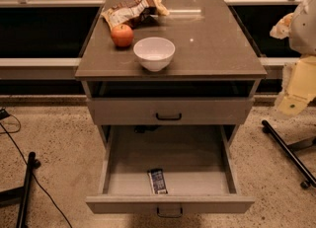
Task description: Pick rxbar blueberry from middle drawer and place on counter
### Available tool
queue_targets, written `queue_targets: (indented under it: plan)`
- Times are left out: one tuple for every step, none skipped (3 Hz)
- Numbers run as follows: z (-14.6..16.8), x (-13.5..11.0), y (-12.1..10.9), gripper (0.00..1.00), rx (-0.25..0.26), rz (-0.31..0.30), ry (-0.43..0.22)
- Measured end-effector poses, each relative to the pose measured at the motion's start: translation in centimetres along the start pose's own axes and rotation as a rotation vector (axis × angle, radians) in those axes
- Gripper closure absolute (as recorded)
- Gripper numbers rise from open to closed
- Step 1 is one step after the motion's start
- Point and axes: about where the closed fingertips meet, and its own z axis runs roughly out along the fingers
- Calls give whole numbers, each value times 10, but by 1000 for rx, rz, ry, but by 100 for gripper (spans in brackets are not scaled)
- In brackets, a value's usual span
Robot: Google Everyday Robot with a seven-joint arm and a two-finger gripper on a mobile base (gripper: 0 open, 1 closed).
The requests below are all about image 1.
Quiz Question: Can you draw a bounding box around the open middle drawer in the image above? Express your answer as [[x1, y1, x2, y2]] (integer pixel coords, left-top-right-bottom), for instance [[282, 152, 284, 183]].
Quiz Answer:
[[86, 125, 254, 218]]

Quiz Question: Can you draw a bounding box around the grey drawer cabinet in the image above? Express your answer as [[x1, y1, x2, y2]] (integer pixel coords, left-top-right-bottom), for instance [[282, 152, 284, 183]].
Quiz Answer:
[[76, 0, 266, 140]]

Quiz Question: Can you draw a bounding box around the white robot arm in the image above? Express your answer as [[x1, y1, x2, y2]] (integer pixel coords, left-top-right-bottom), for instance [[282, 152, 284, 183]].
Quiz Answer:
[[270, 0, 316, 116]]

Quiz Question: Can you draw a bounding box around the closed top drawer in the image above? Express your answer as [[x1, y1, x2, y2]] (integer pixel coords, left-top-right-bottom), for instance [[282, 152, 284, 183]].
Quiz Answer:
[[87, 98, 253, 125]]

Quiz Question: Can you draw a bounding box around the black stand leg right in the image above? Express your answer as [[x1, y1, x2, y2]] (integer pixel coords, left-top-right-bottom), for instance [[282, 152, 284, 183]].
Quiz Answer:
[[262, 120, 316, 190]]

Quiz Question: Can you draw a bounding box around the black stand leg left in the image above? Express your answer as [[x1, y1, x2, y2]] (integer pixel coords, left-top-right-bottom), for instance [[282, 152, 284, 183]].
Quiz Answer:
[[0, 152, 40, 228]]

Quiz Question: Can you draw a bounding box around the white ceramic bowl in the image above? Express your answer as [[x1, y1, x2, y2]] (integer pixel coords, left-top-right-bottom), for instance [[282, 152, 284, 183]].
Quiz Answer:
[[133, 37, 176, 72]]

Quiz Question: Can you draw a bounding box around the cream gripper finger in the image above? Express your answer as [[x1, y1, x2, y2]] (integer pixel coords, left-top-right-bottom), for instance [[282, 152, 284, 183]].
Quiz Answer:
[[270, 13, 293, 39]]

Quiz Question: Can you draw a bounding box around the black stand leg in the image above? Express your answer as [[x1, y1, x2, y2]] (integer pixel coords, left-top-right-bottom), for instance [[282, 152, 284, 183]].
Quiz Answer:
[[0, 152, 40, 228], [262, 120, 316, 190]]

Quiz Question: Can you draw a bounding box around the black floor cable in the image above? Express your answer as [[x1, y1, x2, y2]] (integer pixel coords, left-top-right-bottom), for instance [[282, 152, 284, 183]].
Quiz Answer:
[[0, 107, 73, 228]]

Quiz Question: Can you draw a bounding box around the red apple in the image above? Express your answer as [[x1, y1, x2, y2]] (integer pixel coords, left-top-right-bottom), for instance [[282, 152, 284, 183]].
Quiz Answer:
[[111, 25, 134, 47]]

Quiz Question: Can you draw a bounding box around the crumpled chip bag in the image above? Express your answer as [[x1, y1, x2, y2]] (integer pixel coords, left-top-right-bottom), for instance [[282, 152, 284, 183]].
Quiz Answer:
[[102, 0, 169, 29]]

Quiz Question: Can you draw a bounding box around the metal railing frame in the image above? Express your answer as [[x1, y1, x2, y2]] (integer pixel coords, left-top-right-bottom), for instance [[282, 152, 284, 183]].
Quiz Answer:
[[0, 0, 316, 81]]

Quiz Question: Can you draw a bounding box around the blueberry rxbar wrapper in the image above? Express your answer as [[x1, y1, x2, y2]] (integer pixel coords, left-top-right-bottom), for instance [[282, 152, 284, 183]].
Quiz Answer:
[[147, 168, 168, 194]]

